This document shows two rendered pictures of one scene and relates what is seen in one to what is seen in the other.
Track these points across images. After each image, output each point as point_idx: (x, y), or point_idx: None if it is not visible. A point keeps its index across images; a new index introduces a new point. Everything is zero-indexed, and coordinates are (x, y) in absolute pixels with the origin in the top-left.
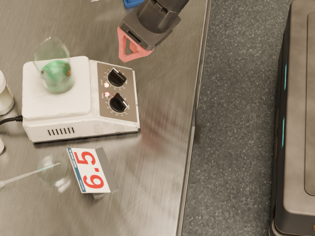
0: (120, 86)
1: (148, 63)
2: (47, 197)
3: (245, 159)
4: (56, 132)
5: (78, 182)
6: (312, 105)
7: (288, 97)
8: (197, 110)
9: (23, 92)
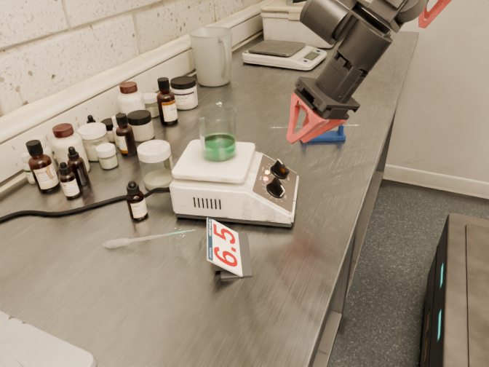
0: (281, 179)
1: (314, 179)
2: (169, 266)
3: (388, 361)
4: (202, 204)
5: (207, 249)
6: (475, 301)
7: (447, 288)
8: (346, 301)
9: (181, 156)
